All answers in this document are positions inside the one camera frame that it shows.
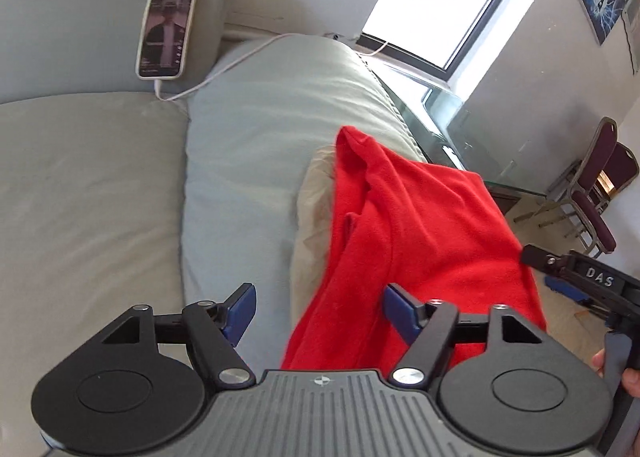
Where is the red garment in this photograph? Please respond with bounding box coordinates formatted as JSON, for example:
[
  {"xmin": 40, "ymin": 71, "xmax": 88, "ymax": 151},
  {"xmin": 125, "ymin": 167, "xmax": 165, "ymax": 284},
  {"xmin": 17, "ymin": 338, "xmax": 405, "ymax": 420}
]
[{"xmin": 282, "ymin": 126, "xmax": 546, "ymax": 373}]

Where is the person right hand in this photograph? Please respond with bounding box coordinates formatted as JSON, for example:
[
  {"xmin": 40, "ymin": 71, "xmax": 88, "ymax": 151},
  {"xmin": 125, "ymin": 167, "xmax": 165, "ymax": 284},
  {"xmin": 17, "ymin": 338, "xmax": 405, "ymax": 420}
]
[{"xmin": 591, "ymin": 350, "xmax": 640, "ymax": 399}]

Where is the maroon metal chair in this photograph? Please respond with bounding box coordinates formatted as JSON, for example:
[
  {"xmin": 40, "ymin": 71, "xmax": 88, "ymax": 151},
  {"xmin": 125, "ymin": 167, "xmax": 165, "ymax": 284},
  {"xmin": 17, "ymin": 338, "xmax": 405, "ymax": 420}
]
[{"xmin": 513, "ymin": 117, "xmax": 639, "ymax": 258}]

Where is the tan blanket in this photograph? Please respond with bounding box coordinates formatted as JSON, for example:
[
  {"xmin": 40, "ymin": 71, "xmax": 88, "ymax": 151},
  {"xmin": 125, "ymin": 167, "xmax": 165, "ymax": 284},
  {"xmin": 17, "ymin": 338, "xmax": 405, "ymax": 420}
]
[{"xmin": 290, "ymin": 146, "xmax": 336, "ymax": 328}]

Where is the grey sofa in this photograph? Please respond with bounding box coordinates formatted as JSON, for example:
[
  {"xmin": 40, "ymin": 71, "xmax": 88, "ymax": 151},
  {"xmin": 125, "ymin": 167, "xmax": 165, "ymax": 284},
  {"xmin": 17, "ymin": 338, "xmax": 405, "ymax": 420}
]
[{"xmin": 1, "ymin": 0, "xmax": 421, "ymax": 456}]

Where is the glass side table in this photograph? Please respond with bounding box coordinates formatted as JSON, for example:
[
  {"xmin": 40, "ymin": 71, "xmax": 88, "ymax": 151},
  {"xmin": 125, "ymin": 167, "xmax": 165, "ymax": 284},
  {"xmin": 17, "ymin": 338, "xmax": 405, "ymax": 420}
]
[{"xmin": 369, "ymin": 61, "xmax": 547, "ymax": 198}]

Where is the white smartphone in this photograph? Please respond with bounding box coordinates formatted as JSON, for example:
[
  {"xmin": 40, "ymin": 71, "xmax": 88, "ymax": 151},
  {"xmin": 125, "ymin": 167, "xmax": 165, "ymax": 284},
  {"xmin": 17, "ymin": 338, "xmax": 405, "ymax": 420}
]
[{"xmin": 136, "ymin": 0, "xmax": 196, "ymax": 81}]

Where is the white charging cable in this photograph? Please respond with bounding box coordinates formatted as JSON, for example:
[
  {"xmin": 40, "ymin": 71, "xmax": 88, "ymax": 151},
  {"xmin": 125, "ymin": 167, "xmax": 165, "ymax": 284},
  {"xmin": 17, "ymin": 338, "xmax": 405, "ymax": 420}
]
[{"xmin": 152, "ymin": 31, "xmax": 392, "ymax": 103}]

